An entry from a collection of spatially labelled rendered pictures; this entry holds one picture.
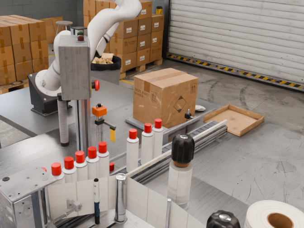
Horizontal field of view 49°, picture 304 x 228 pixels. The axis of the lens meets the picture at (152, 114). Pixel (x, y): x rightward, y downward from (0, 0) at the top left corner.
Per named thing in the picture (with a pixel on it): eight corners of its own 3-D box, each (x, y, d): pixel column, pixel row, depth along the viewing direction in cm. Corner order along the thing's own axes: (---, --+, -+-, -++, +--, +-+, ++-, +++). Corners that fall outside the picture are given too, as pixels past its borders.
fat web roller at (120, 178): (120, 225, 117) (120, 182, 109) (111, 219, 120) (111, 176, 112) (129, 219, 120) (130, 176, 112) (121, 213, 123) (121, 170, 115)
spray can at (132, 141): (131, 175, 144) (132, 134, 136) (123, 170, 147) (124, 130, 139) (140, 171, 148) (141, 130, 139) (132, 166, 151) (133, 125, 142)
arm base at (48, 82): (44, 100, 200) (55, 84, 188) (29, 73, 203) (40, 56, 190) (69, 92, 214) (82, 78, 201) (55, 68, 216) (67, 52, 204)
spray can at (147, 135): (146, 168, 150) (148, 128, 141) (138, 163, 153) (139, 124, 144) (154, 164, 153) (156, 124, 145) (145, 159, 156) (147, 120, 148)
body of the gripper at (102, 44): (106, 35, 213) (97, 49, 210) (110, 44, 223) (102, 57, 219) (96, 31, 216) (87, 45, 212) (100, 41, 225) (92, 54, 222)
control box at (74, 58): (61, 101, 113) (58, 45, 105) (63, 83, 128) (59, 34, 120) (92, 99, 115) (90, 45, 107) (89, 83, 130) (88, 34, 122)
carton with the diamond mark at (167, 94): (159, 132, 188) (162, 87, 177) (132, 117, 204) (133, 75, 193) (194, 118, 207) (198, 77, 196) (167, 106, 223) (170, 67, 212)
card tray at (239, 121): (239, 136, 192) (240, 130, 191) (202, 121, 208) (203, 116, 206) (263, 121, 213) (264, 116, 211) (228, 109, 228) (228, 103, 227)
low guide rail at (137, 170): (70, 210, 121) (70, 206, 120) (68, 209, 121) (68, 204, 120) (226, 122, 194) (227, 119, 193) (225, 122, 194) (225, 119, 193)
